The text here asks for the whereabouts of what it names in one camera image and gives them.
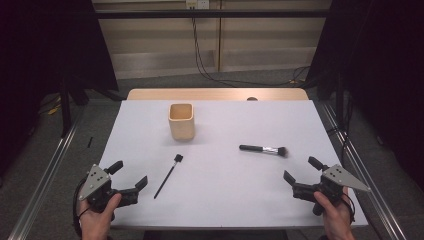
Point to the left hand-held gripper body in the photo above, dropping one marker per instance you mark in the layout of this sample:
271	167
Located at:
96	186

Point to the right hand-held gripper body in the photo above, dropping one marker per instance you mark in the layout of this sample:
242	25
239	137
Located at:
333	186

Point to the thin black brush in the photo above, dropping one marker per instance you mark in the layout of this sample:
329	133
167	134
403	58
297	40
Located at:
168	176

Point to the black makeup brush silver ferrule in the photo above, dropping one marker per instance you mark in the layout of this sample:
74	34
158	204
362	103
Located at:
253	148

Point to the beige square cup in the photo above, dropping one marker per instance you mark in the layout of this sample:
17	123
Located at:
181	128

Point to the person's right hand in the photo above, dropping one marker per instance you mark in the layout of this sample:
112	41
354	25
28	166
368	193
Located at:
337	216

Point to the person's left hand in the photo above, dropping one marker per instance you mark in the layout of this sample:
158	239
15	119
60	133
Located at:
96	221

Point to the small black floor item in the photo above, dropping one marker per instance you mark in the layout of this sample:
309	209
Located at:
90	142

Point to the black stand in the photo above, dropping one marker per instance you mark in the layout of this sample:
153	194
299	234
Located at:
339	100
65	113

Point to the white table cover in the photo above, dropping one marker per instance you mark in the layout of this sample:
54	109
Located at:
216	186

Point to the round table grommet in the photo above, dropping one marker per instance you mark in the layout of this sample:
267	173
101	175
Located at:
252	98

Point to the black curtain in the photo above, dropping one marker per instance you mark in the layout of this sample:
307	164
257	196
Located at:
40	50
383	66

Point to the black horizontal bar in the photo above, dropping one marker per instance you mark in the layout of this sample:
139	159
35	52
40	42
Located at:
213	13

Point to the metal floor rail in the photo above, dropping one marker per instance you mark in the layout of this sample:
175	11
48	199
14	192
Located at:
43	181
383	206

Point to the white wall socket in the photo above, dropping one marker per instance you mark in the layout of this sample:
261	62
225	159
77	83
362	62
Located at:
197	3

